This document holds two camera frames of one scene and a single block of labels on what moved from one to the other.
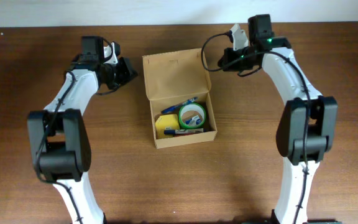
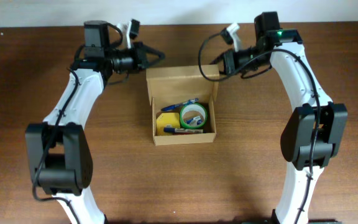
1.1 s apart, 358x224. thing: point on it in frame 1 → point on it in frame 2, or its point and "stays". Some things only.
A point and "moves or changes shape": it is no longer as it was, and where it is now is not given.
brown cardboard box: x=176 y=78 moves or changes shape
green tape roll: x=192 y=106 stays
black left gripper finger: x=127 y=71 → x=147 y=50
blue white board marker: x=175 y=132 stays
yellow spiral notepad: x=166 y=122 stays
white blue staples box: x=195 y=120 stays
